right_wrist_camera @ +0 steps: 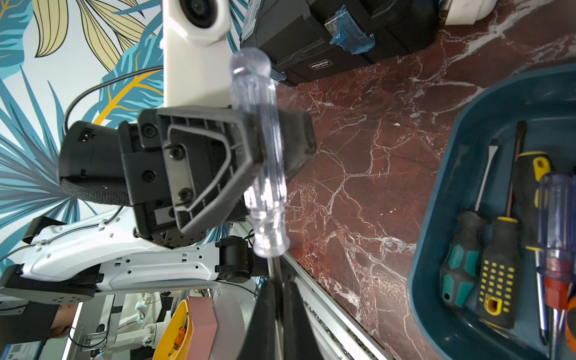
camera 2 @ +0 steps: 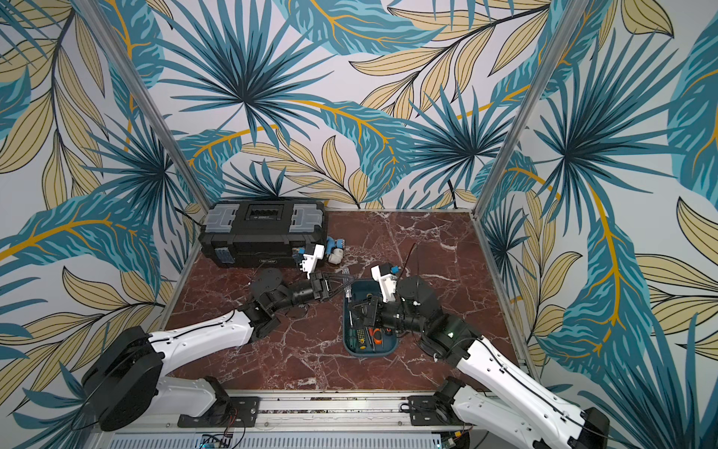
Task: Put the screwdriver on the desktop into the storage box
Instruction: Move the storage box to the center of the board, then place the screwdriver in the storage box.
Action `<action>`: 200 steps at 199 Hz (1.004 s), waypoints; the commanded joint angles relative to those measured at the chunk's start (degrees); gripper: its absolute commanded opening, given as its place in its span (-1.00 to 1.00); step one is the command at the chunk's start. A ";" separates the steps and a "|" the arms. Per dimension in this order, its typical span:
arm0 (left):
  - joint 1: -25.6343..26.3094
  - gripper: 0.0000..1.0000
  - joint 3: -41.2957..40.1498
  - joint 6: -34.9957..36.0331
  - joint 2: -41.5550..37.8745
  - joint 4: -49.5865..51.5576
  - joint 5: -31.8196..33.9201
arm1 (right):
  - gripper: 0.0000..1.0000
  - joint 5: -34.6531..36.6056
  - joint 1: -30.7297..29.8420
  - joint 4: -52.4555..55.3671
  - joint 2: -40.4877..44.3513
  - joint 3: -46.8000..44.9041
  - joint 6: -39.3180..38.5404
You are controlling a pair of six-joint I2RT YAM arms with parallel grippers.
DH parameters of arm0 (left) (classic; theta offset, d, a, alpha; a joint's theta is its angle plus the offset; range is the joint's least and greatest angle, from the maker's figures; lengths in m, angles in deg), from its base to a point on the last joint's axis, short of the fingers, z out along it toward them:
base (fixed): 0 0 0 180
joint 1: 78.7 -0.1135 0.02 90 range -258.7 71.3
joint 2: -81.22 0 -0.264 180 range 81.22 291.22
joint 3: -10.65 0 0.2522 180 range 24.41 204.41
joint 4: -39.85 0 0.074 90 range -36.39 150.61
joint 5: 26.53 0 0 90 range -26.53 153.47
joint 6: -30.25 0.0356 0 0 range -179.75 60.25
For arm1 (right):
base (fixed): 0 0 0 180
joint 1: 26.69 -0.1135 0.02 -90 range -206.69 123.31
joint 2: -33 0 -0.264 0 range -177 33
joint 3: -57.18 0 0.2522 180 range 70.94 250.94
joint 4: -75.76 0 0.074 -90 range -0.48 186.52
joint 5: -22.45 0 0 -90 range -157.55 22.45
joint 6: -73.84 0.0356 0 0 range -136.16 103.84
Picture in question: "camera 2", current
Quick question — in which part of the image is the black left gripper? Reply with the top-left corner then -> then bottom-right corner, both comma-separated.
271,270 -> 355,314

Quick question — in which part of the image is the orange black small screwdriver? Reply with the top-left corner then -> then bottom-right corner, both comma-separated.
369,329 -> 383,346

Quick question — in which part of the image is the grey clear screwdriver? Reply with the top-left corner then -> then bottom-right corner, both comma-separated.
338,268 -> 355,301

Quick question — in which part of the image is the green black screwdriver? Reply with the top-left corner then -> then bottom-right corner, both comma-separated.
347,312 -> 356,352

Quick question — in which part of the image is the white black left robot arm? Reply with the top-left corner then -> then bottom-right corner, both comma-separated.
82,269 -> 353,432

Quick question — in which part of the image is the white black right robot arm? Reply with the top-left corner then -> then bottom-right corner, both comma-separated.
350,276 -> 610,448

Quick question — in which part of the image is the teal plastic storage tray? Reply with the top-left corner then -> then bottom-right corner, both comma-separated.
342,279 -> 399,358

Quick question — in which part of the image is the small blue white toy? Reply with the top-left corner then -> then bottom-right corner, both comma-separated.
325,237 -> 345,265

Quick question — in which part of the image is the black plastic toolbox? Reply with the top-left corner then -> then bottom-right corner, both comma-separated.
198,199 -> 328,268

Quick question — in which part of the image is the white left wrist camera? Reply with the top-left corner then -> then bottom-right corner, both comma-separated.
299,244 -> 325,278

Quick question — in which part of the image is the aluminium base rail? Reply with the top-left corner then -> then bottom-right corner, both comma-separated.
83,391 -> 562,449

